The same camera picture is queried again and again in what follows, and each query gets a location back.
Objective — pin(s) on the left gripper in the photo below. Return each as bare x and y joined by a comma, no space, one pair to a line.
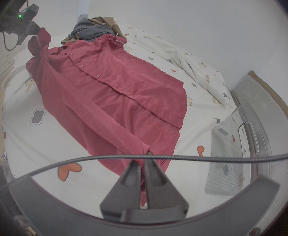
29,31

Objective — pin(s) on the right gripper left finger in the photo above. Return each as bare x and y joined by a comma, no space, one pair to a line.
124,195

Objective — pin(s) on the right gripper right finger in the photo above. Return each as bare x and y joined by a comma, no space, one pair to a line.
161,193

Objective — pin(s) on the red shirt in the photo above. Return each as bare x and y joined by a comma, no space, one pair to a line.
109,95

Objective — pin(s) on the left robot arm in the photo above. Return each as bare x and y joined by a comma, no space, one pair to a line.
18,1

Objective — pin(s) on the grey garment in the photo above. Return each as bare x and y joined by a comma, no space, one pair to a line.
92,31

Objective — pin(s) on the clear plastic box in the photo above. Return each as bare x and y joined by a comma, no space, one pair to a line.
227,156

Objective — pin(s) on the brown garment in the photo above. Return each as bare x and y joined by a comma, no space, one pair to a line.
107,21

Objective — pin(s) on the bed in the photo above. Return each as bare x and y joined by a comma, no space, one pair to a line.
48,136

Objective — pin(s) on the white printed quilt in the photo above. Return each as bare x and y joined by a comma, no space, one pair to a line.
158,43

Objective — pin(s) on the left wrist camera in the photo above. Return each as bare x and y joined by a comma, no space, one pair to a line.
32,11

